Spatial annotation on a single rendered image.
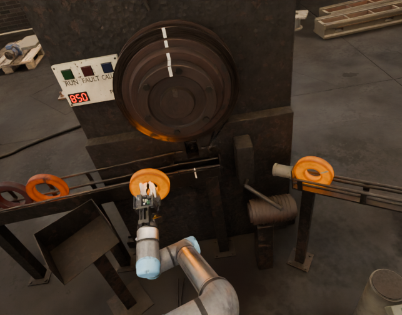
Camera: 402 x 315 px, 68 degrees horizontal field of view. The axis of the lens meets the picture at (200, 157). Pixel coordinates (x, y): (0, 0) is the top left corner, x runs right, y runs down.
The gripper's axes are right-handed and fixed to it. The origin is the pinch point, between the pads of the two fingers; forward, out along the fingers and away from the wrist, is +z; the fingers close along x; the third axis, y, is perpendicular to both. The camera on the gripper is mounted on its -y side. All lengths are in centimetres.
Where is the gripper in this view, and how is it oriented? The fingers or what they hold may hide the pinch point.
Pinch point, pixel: (148, 182)
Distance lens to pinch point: 119.4
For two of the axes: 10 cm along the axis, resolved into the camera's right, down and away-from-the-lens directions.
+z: -1.1, -8.2, 5.6
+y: -1.4, -5.5, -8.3
